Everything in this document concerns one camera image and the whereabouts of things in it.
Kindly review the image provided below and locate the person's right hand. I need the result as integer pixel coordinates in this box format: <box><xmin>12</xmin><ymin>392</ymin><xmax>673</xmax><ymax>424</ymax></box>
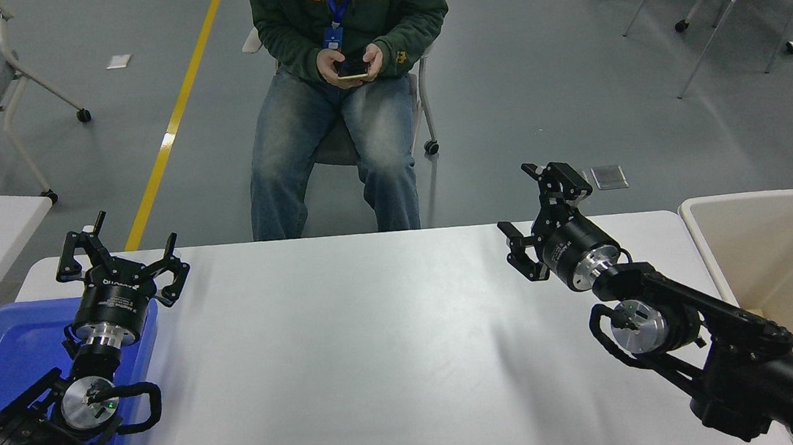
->
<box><xmin>315</xmin><ymin>44</ymin><xmax>361</xmax><ymax>92</ymax></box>

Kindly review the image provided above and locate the person's left hand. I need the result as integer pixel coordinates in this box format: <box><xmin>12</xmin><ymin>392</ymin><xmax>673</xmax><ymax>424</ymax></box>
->
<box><xmin>352</xmin><ymin>41</ymin><xmax>387</xmax><ymax>84</ymax></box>

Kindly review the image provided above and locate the person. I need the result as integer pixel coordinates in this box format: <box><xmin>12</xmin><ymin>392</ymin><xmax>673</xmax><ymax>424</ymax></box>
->
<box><xmin>228</xmin><ymin>0</ymin><xmax>473</xmax><ymax>246</ymax></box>

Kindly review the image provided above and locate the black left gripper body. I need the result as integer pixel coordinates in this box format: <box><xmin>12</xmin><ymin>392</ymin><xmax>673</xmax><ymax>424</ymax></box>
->
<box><xmin>68</xmin><ymin>262</ymin><xmax>160</xmax><ymax>338</ymax></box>

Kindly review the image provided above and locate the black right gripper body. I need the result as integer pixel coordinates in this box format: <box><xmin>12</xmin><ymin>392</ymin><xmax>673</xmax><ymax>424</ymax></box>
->
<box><xmin>530</xmin><ymin>208</ymin><xmax>623</xmax><ymax>294</ymax></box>

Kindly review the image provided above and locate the silver floor plate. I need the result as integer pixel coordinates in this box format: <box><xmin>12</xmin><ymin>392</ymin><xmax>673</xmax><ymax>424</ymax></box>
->
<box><xmin>591</xmin><ymin>163</ymin><xmax>630</xmax><ymax>192</ymax></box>

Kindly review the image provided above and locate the gold smartphone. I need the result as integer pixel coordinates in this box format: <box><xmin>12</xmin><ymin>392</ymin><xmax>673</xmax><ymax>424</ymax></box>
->
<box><xmin>334</xmin><ymin>57</ymin><xmax>372</xmax><ymax>81</ymax></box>

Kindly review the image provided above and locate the blue lanyard with badge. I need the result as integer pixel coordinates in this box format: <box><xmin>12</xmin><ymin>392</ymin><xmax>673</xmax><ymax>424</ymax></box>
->
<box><xmin>316</xmin><ymin>0</ymin><xmax>371</xmax><ymax>51</ymax></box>

